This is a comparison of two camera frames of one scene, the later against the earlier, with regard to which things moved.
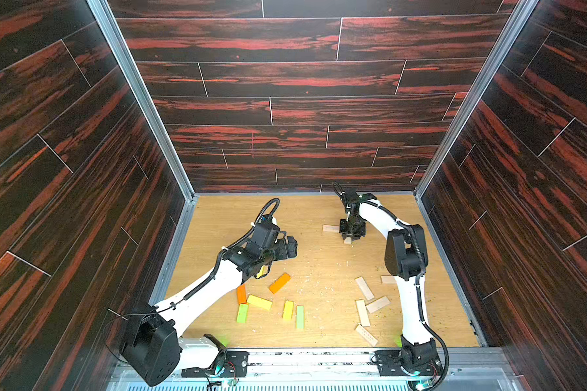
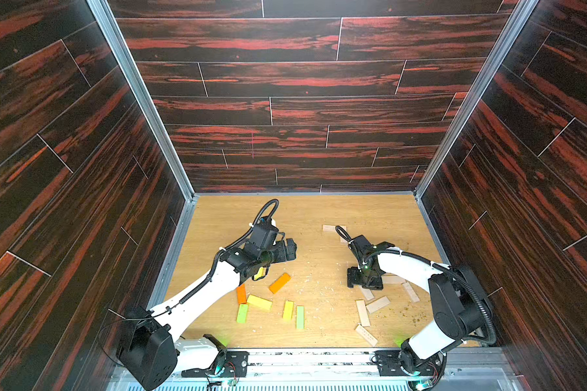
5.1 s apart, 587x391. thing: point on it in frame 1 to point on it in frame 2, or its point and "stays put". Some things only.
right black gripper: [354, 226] to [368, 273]
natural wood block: [364, 287] stays put
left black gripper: [291, 248] stays put
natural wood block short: [388, 279] stays put
